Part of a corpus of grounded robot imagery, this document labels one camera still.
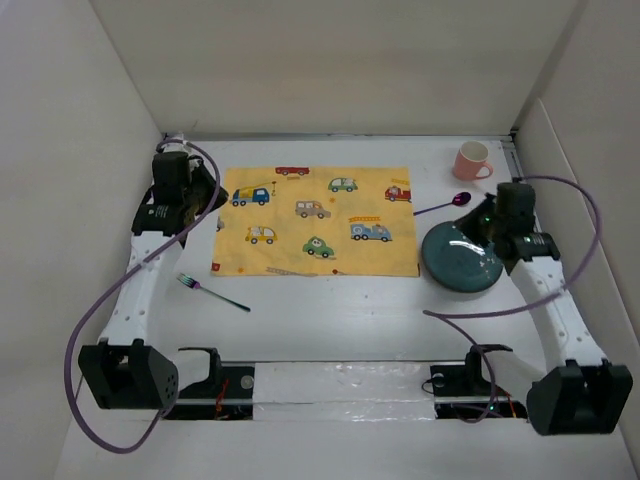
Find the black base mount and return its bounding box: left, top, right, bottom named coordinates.
left=421, top=347, right=528, bottom=422
left=163, top=354, right=255, bottom=421

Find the iridescent purple fork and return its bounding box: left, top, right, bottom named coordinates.
left=177, top=273, right=251, bottom=313

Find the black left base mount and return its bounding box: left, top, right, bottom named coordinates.
left=163, top=354, right=255, bottom=421

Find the yellow car-print cloth placemat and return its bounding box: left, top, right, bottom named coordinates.
left=211, top=165, right=419, bottom=278

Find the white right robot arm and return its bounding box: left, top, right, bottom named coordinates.
left=454, top=180, right=633, bottom=436

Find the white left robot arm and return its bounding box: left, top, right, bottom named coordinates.
left=78, top=151, right=227, bottom=410

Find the pink ceramic mug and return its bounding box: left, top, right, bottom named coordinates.
left=452, top=141, right=494, bottom=181

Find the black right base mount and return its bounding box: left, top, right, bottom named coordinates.
left=421, top=347, right=528, bottom=422

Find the purple metallic spoon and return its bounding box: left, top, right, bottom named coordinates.
left=413, top=191, right=472, bottom=216

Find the teal ceramic plate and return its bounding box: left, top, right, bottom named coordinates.
left=421, top=222, right=504, bottom=294

